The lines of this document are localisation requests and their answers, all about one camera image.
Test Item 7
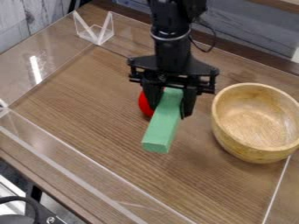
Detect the black cable under table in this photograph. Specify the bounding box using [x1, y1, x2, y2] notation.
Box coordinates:
[0, 195, 40, 224]

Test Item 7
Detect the black table leg mount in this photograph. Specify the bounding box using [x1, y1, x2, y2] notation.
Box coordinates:
[25, 185, 67, 224]

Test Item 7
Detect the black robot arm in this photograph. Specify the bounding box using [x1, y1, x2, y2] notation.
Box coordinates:
[127, 0, 220, 118]

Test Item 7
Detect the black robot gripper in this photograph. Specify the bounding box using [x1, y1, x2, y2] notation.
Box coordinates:
[127, 27, 220, 119]

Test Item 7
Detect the red plush radish toy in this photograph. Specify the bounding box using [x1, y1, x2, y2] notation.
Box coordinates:
[137, 92, 155, 117]

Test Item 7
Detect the brown wooden bowl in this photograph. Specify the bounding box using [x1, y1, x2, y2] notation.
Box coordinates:
[211, 83, 299, 164]

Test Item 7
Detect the green rectangular block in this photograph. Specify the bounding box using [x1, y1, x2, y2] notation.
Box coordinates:
[141, 87, 183, 154]

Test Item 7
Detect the clear acrylic corner bracket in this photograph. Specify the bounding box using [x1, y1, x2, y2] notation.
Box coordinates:
[72, 11, 115, 46]

